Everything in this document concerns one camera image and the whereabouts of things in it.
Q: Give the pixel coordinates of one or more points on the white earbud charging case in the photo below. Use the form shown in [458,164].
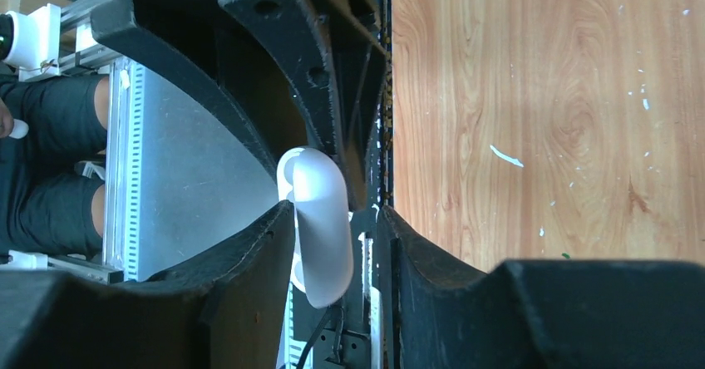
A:
[322,266]

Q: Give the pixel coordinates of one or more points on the person in black shorts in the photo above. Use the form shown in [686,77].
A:
[47,127]

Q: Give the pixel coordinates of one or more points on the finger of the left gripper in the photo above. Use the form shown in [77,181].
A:
[222,68]
[308,52]

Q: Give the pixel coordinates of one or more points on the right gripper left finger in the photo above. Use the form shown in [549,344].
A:
[222,308]

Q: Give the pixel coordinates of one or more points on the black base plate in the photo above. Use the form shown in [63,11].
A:
[351,335]

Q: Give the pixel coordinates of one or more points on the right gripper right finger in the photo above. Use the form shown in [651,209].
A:
[442,313]

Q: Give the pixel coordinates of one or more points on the aluminium slotted rail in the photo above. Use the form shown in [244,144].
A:
[121,244]

